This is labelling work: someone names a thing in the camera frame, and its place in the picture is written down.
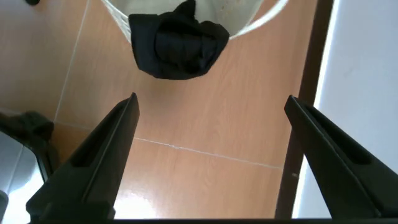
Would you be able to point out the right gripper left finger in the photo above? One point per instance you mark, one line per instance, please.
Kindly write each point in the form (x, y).
(93, 168)

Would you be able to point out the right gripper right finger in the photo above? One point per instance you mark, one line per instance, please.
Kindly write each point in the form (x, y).
(345, 168)

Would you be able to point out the white laundry basket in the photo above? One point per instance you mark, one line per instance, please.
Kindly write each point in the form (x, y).
(236, 15)

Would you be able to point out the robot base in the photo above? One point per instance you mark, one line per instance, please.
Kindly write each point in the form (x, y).
(18, 161)

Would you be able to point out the black garment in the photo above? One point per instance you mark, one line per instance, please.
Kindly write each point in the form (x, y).
(177, 49)

